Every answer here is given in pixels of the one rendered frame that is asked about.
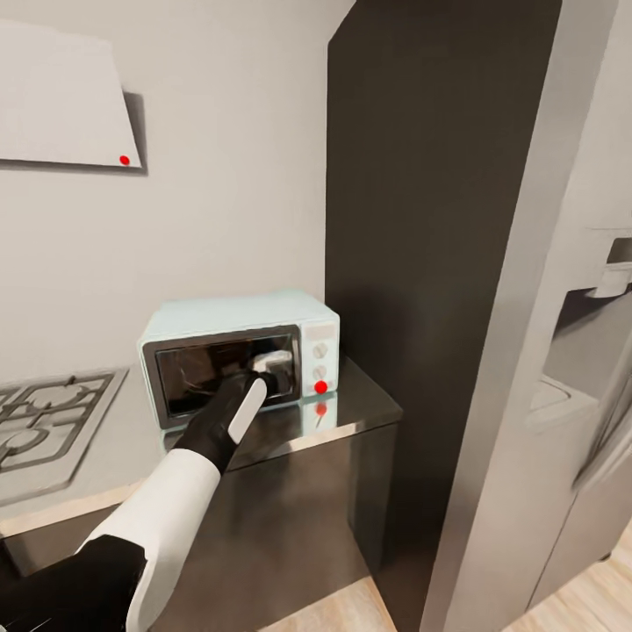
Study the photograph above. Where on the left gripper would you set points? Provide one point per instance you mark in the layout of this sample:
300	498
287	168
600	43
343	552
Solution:
279	383

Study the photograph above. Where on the range hood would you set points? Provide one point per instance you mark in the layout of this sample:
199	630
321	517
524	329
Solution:
61	98

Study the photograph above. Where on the fridge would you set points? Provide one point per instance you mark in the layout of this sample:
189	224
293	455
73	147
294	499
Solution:
479	252

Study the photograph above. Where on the burner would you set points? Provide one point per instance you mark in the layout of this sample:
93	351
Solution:
47	426

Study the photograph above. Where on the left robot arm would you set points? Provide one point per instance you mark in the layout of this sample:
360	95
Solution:
126	570

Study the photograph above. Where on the microwave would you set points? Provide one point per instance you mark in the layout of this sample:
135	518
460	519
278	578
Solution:
189	346

